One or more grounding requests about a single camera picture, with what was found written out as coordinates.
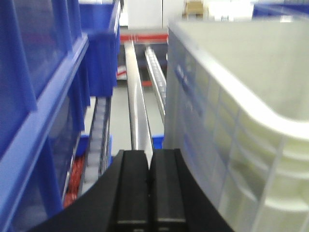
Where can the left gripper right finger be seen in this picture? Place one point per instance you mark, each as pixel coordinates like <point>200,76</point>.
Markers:
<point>178,203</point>

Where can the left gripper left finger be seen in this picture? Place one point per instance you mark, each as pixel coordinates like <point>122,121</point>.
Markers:
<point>117,202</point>

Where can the white plastic Totelife crate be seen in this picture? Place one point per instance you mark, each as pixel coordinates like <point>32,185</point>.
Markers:
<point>237,107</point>

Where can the red items in bin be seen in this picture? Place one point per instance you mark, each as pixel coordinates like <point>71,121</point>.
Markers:
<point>75,177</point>

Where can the cardboard box far background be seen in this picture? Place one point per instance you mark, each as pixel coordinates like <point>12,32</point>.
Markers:
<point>195,8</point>

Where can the blue bin lower middle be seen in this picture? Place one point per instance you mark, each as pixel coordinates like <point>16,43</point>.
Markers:
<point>158,141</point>

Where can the white roller track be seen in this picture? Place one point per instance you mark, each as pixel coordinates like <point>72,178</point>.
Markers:
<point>157,78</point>

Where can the large blue bin left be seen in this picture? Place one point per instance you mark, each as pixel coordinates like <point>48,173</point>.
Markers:
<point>43,99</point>

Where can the blue bin behind left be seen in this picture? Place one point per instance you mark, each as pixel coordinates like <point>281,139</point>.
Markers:
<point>101,24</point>

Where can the metal shelf rack frame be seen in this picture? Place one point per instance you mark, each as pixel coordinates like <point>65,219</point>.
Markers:
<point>139,125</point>

